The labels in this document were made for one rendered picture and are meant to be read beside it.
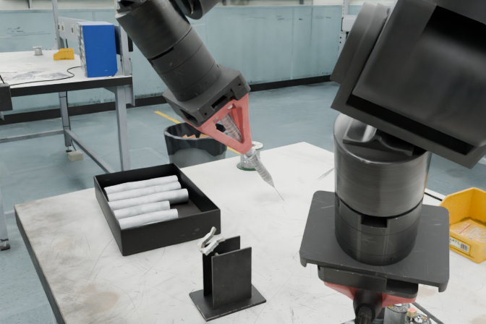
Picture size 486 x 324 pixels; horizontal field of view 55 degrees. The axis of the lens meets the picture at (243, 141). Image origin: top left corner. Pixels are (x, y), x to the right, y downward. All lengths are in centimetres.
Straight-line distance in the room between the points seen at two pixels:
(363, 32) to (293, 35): 573
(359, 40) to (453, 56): 4
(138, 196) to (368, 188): 64
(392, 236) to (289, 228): 48
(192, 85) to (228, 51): 494
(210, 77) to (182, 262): 32
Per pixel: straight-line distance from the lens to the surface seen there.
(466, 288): 71
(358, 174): 27
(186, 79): 47
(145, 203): 84
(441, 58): 22
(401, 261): 35
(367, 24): 23
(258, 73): 569
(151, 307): 62
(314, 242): 35
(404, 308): 53
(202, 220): 74
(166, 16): 45
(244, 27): 551
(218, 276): 58
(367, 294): 37
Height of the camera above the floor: 112
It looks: 18 degrees down
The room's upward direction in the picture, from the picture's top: straight up
